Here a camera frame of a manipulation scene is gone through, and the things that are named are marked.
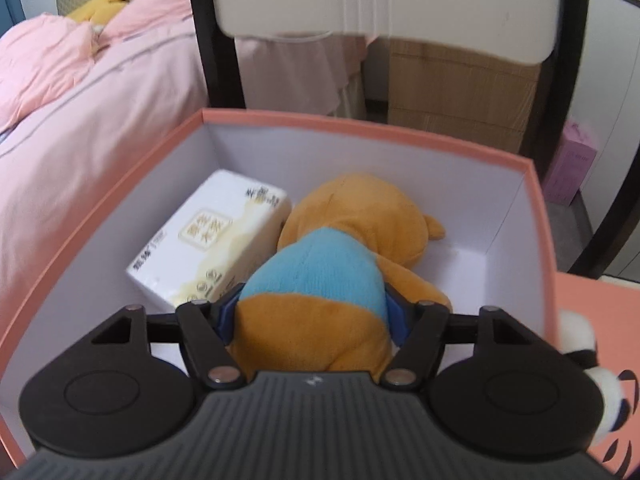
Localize white tissue pack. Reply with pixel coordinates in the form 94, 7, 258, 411
126, 169, 292, 310

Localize orange plush bear blue shirt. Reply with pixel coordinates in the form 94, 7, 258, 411
228, 174, 450, 378

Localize orange box lid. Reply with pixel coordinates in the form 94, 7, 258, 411
555, 273, 639, 479

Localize panda plush toy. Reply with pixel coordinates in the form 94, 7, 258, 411
558, 310, 630, 444

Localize orange open storage box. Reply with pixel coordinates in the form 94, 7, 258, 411
1, 110, 556, 462

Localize pink bed sheet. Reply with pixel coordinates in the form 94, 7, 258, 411
0, 14, 369, 331

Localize pink carton box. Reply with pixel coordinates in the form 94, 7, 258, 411
542, 120, 598, 206

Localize wooden drawer cabinet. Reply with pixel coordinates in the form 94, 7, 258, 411
388, 40, 540, 153

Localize pink duvet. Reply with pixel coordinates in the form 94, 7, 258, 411
1, 13, 96, 131

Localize pink pillow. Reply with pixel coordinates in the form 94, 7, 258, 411
98, 0, 192, 48

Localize yellow plush toy on bed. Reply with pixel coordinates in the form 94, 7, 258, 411
67, 0, 128, 26

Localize right beige chair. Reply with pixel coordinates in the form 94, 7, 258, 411
570, 0, 639, 281

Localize beige chair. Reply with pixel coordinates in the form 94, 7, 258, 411
570, 0, 639, 281
191, 0, 588, 162

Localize left beige chair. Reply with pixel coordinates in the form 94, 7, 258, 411
191, 0, 588, 162

